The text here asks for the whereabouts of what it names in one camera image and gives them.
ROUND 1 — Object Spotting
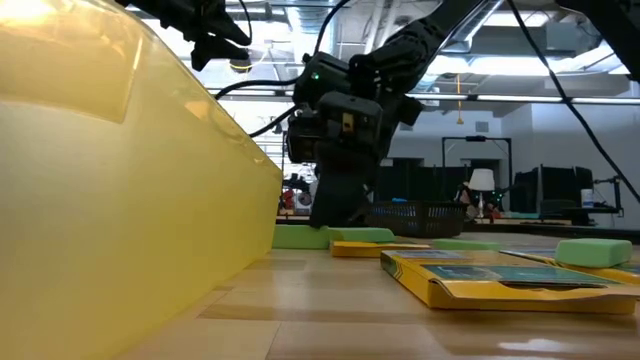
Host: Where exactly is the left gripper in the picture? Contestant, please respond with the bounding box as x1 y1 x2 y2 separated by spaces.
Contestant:
172 0 253 72

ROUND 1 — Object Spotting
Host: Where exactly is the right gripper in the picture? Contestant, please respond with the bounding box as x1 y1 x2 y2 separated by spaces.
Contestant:
293 51 386 229

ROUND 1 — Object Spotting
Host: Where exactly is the yellow translucent plastic bin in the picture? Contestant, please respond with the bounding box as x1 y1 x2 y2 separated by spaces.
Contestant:
0 0 284 360

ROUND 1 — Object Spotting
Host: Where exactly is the black slotted plastic basket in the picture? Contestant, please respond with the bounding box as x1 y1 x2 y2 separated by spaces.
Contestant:
367 200 469 239

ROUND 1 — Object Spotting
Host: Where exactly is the black background panel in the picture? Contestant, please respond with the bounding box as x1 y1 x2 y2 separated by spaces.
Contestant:
384 164 471 204
513 166 595 216

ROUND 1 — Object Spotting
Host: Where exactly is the yellow hanging pendant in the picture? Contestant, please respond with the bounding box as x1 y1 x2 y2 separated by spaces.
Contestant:
454 74 465 126

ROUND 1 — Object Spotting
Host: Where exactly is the white shade table lamp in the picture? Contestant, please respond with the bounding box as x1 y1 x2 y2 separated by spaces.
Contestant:
467 168 497 219

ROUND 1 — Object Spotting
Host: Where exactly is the long ceiling light strip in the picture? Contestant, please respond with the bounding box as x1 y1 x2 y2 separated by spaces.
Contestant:
207 88 640 105

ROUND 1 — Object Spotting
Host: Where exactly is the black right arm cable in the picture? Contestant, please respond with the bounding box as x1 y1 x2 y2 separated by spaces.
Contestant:
214 0 351 139

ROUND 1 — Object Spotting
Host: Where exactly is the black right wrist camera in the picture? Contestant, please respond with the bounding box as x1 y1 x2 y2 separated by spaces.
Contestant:
286 106 322 165

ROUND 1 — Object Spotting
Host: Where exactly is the black metal station frame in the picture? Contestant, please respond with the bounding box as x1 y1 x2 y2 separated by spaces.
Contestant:
441 135 513 211

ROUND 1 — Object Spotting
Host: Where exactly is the black aluminium table frame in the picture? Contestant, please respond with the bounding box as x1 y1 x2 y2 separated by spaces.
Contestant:
464 219 640 246

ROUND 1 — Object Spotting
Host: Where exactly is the long black hanging cable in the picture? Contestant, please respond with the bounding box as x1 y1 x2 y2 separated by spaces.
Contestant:
507 0 640 206

